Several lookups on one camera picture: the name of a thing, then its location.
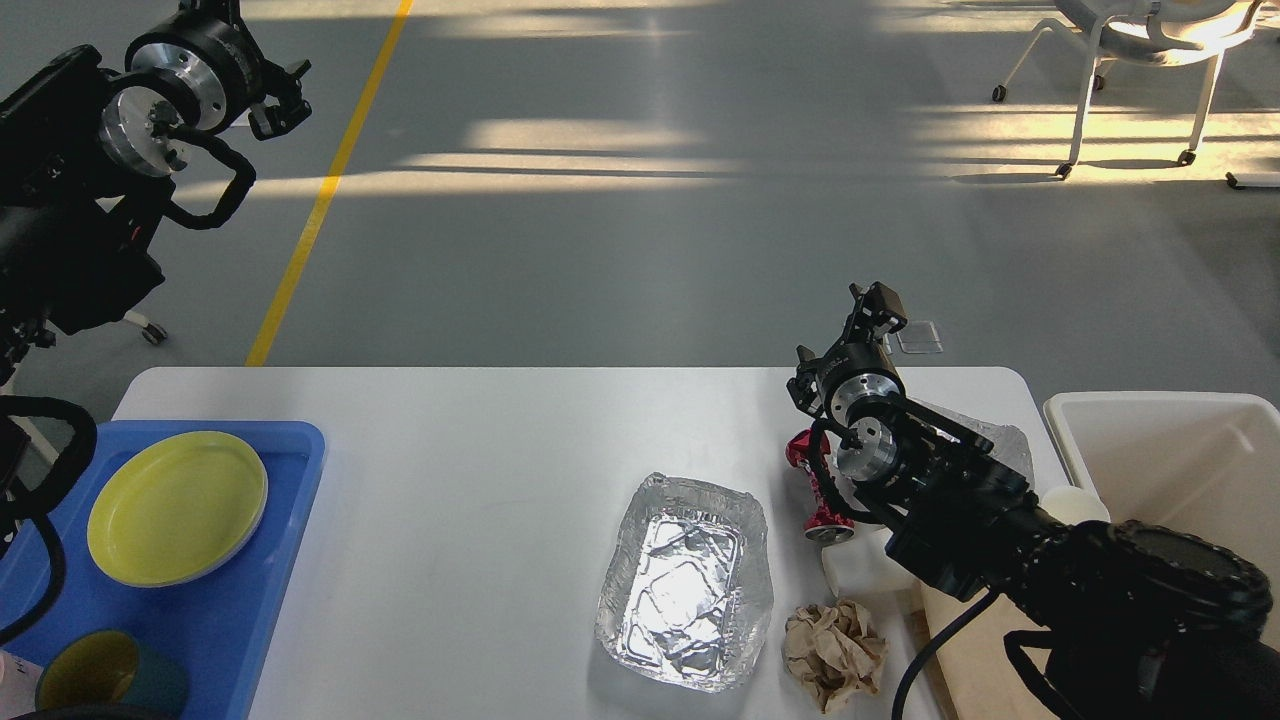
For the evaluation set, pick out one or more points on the wooden board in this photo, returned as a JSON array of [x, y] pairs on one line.
[[971, 676]]

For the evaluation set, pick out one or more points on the blue plastic tray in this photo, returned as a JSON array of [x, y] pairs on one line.
[[219, 627]]

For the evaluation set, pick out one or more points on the dark teal ribbed mug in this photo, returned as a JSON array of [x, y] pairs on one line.
[[112, 667]]

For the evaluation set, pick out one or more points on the aluminium foil tray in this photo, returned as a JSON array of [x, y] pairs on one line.
[[688, 597]]

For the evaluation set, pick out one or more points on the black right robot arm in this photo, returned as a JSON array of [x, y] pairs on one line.
[[1131, 620]]

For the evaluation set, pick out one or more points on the white plastic bin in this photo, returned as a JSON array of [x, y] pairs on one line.
[[1202, 463]]

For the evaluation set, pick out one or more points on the crumpled brown paper ball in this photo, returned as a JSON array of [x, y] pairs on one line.
[[834, 652]]

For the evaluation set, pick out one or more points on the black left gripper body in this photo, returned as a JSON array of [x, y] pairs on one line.
[[212, 69]]

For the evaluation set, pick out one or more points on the crushed red soda can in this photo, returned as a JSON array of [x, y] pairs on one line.
[[824, 525]]

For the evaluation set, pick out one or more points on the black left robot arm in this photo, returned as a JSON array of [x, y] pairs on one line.
[[94, 159]]

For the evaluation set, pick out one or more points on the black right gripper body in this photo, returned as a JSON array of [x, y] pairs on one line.
[[829, 384]]

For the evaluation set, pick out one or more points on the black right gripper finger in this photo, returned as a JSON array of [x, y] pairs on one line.
[[860, 325], [887, 314]]

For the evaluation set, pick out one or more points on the white office chair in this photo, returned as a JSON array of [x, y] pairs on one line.
[[1147, 33]]

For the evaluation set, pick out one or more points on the pink ribbed mug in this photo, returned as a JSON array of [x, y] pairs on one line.
[[19, 685]]

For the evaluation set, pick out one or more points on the pale green plate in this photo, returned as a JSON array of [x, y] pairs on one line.
[[250, 540]]

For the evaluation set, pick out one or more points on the white chair base left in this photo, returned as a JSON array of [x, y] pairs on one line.
[[151, 332]]

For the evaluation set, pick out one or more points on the yellow plastic plate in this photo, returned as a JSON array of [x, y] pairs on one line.
[[115, 514]]

